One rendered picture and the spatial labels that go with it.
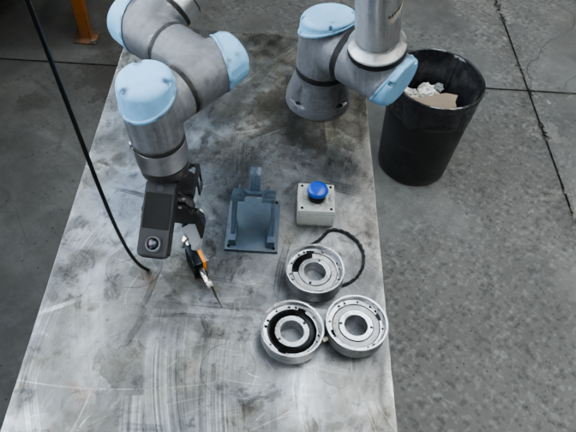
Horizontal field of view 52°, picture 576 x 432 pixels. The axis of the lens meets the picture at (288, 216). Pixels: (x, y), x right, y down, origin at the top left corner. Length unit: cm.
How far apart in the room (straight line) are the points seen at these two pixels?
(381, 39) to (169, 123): 50
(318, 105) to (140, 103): 66
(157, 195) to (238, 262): 28
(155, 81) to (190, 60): 7
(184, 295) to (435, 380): 107
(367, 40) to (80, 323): 72
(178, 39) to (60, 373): 55
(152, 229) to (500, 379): 139
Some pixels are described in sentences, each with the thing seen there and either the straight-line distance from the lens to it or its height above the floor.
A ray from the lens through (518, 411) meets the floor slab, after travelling 200.
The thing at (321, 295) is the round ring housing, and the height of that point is 83.
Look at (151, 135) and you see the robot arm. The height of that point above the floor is 118.
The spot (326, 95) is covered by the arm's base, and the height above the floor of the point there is 86.
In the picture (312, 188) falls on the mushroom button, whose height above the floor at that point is 87.
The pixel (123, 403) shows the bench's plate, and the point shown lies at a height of 80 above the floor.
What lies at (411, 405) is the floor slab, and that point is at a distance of 190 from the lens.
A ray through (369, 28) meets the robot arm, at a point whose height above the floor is 110.
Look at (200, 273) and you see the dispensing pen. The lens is 107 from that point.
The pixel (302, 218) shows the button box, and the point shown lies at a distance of 115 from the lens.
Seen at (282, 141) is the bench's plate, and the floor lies 80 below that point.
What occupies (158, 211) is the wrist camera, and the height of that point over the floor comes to 104.
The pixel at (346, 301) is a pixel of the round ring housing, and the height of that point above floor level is 83.
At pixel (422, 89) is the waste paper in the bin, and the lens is 232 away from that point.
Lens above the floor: 172
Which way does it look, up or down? 51 degrees down
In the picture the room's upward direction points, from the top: 5 degrees clockwise
